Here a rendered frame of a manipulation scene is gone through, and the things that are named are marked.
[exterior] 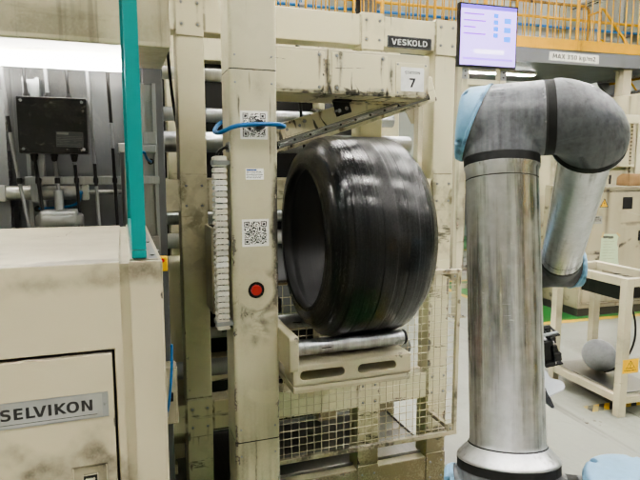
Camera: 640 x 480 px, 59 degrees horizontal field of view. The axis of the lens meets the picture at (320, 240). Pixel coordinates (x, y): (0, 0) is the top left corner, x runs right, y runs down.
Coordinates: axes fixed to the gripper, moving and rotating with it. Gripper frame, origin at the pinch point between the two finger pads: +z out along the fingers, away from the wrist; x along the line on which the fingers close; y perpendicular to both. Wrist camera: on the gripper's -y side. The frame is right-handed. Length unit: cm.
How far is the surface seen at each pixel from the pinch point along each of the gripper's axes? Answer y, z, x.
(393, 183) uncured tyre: -16, -47, -35
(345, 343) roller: -37, -47, 6
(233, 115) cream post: -54, -54, -61
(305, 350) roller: -49, -44, 4
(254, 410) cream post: -67, -45, 20
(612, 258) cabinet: 231, -408, 147
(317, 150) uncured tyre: -34, -60, -47
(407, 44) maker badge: 11, -136, -73
